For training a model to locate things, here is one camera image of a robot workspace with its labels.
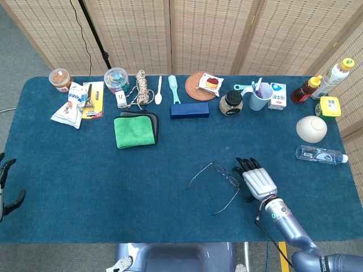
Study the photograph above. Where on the light green brush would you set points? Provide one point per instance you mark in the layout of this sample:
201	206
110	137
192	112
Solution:
172	83

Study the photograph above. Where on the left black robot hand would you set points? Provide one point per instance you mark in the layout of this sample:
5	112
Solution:
14	201

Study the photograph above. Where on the grey-blue robot torso base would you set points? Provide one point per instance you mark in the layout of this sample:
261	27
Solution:
175	255

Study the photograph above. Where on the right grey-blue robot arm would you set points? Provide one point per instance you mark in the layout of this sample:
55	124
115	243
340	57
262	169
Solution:
289	226

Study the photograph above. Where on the teal measuring spoon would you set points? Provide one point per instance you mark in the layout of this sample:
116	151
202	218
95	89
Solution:
239	86

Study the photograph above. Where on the glass jar black lid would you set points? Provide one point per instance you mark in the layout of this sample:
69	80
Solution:
231	105

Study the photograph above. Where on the blue table cloth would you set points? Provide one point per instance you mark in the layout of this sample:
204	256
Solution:
113	184

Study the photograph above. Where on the white blue milk carton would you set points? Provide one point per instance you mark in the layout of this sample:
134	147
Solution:
277	96

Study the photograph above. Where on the white snack packet red cake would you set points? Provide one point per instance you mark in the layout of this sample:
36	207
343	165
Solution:
211	83

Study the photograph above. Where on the light blue mug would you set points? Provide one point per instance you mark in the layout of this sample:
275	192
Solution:
258	103

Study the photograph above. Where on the clear plastic water bottle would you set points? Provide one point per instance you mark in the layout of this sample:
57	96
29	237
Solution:
317	154

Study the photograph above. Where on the white plastic spoon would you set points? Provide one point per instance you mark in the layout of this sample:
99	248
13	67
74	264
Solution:
158	99

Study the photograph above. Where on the woven bamboo folding screen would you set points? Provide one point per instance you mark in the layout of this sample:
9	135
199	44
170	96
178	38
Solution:
136	34

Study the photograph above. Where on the orange snack jar clear lid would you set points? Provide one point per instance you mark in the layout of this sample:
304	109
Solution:
59	79

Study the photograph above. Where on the clear jar of coloured clips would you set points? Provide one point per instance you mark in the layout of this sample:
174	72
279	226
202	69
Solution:
116	80

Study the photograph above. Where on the white drink bottle yellow cap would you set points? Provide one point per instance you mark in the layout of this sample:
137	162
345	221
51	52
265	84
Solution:
331	78

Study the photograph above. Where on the wire-frame eyeglasses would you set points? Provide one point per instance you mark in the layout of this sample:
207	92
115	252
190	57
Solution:
232	180

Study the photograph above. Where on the dark blue rectangular case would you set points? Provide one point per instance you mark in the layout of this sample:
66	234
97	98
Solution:
190	111

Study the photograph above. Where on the white crumpled snack bag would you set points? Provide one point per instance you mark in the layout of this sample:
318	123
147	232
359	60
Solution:
68	114

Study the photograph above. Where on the white charger plug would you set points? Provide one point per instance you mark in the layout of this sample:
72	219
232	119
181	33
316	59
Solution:
121	99

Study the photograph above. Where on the amber honey bottle yellow cap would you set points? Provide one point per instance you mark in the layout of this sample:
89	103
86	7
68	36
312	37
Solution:
303	92

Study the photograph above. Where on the green microfibre cloth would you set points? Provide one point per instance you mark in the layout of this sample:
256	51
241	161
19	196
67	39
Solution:
133	131

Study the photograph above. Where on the white table leg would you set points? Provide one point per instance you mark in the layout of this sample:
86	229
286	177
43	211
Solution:
246	255

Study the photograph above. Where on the black stand pole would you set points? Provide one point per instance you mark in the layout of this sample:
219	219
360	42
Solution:
93	30

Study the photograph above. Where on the purple toothbrush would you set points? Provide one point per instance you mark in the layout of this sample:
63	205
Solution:
259	86

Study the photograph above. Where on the beige bowl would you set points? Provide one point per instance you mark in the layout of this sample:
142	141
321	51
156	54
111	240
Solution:
311	129

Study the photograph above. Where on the blue toothbrush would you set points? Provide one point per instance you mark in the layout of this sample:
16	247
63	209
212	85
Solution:
254	86

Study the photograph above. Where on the blue white small packet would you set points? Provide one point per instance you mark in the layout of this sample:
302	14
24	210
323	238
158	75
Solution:
75	95

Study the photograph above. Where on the green container yellow lid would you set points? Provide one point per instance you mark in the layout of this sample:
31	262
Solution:
330	106

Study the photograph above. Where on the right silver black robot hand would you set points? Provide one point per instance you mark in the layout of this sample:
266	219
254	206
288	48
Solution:
258	181

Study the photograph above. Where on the yellow blister pack tool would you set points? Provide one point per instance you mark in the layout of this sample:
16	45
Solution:
97	106

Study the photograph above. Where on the round woven rattan coaster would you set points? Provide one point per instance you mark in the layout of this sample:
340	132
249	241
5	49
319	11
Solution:
194	88

